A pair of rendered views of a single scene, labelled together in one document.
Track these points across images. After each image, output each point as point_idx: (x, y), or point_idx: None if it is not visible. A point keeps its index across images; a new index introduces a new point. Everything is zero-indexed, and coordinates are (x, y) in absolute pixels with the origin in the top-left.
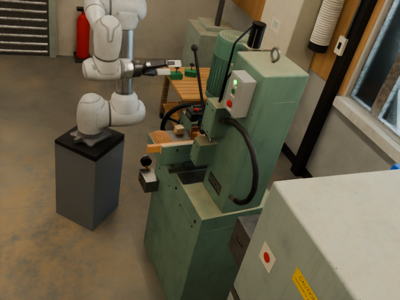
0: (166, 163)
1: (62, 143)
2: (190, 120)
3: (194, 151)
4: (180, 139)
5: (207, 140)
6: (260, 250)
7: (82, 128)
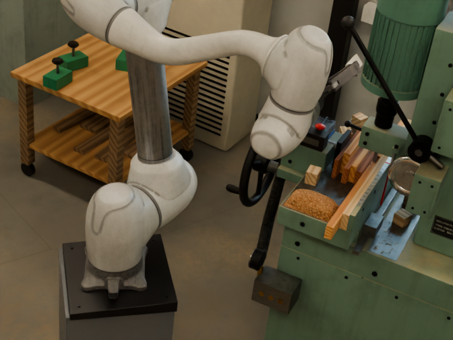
0: (352, 240)
1: (92, 312)
2: (319, 150)
3: (423, 196)
4: (329, 190)
5: (433, 168)
6: None
7: (118, 262)
